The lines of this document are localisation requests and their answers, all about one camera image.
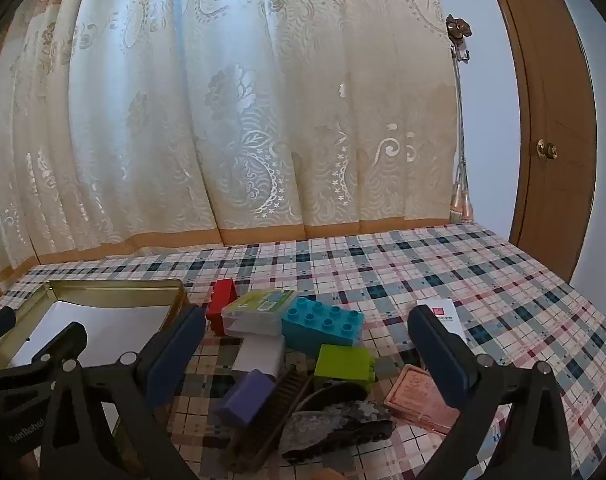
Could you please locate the plaid tablecloth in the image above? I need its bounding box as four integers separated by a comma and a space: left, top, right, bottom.
0, 222, 606, 480

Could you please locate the green building block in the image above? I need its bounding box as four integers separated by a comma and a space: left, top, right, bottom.
314, 344, 376, 393

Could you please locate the metal curtain tieback hook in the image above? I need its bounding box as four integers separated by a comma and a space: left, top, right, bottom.
445, 14, 472, 66

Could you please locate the purple block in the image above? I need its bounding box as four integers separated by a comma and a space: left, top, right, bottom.
213, 369, 278, 428

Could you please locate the brown wooden door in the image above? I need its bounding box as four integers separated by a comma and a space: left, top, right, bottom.
483, 0, 598, 281

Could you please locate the white cube box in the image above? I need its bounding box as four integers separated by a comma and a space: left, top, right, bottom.
231, 334, 286, 378

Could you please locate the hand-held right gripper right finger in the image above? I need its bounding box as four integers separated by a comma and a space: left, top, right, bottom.
407, 304, 572, 480

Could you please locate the brown comb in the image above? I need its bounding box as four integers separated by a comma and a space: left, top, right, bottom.
230, 365, 316, 476

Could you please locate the cream floral lace curtain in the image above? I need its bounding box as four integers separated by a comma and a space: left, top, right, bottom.
0, 0, 464, 306

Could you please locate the pink box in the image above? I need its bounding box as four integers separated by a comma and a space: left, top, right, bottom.
383, 364, 464, 435

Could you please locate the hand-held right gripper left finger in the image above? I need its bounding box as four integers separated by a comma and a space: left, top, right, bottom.
38, 304, 207, 480

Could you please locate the clear box with green label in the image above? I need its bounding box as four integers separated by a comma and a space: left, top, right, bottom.
220, 290, 298, 338

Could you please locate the red building block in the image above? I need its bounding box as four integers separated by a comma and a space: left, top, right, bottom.
205, 279, 240, 335

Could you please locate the white box with red label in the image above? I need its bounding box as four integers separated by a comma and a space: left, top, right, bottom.
423, 297, 466, 341

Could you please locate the gold metal tin box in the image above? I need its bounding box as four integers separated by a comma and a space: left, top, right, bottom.
0, 279, 191, 446

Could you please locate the tasselled curtain tieback cord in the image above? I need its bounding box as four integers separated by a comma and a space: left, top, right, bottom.
450, 45, 476, 223

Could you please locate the blue studded building block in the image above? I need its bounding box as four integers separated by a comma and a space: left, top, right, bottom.
281, 296, 365, 353

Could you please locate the grey patterned hair claw clip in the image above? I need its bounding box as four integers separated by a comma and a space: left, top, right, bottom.
280, 380, 396, 463

